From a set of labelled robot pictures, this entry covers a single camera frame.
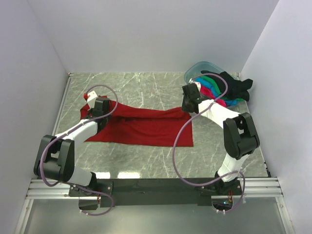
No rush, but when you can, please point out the blue t shirt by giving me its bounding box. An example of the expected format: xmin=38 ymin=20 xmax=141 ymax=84
xmin=195 ymin=78 xmax=238 ymax=106

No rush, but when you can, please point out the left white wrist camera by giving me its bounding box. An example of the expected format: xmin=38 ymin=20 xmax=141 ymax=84
xmin=83 ymin=91 xmax=98 ymax=108

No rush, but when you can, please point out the red t shirt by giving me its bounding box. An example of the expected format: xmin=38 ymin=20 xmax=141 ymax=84
xmin=87 ymin=103 xmax=191 ymax=147

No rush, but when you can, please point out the pink t shirt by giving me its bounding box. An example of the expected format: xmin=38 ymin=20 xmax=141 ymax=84
xmin=200 ymin=85 xmax=227 ymax=107

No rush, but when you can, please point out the clear plastic bin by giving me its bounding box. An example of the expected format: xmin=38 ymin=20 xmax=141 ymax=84
xmin=184 ymin=61 xmax=243 ymax=103

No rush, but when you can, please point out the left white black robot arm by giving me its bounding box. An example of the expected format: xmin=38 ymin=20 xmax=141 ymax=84
xmin=34 ymin=97 xmax=111 ymax=196

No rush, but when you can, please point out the green t shirt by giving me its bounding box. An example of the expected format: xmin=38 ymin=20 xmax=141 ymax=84
xmin=196 ymin=74 xmax=244 ymax=102

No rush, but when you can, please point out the black t shirt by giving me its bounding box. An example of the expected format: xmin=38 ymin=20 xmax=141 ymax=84
xmin=201 ymin=70 xmax=253 ymax=101

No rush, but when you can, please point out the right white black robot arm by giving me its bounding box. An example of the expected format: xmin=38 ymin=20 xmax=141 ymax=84
xmin=182 ymin=83 xmax=260 ymax=195

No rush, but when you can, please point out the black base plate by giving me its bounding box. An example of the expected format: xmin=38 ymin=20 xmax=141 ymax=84
xmin=69 ymin=178 xmax=243 ymax=210

